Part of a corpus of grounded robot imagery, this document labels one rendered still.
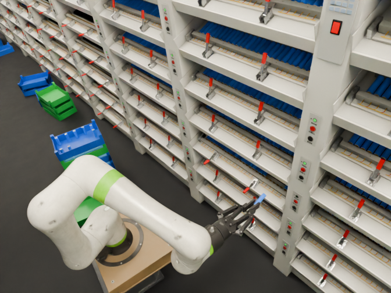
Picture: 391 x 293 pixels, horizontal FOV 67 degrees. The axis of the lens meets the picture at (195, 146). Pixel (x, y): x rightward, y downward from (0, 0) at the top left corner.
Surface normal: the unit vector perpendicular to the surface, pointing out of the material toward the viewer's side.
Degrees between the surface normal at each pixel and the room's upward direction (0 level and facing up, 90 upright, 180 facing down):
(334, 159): 21
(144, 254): 2
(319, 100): 90
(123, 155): 0
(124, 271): 2
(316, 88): 90
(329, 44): 90
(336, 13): 90
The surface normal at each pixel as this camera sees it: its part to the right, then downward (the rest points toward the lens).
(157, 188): -0.10, -0.72
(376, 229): -0.36, -0.48
